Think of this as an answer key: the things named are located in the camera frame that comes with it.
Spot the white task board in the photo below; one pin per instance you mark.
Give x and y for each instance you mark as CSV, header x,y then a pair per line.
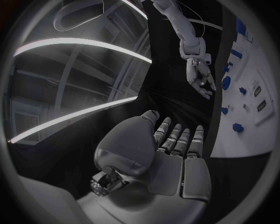
x,y
251,140

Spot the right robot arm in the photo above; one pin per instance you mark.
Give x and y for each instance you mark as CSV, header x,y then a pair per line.
x,y
183,26

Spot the small grey peg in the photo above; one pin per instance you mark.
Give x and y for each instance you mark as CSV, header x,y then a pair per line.
x,y
230,107
246,107

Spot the large blue cylinder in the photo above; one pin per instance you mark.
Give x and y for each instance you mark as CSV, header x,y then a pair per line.
x,y
240,26

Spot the blue gear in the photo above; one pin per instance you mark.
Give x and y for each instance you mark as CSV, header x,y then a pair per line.
x,y
226,82

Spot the short blue cylinder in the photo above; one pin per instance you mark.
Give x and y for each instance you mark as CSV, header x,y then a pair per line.
x,y
236,53

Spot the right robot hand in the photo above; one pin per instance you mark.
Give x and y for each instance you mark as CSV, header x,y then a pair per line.
x,y
194,73

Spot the blue peg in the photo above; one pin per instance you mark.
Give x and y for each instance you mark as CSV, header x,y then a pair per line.
x,y
224,110
238,127
242,91
226,68

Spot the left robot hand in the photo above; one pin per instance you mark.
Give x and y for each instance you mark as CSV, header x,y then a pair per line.
x,y
135,145

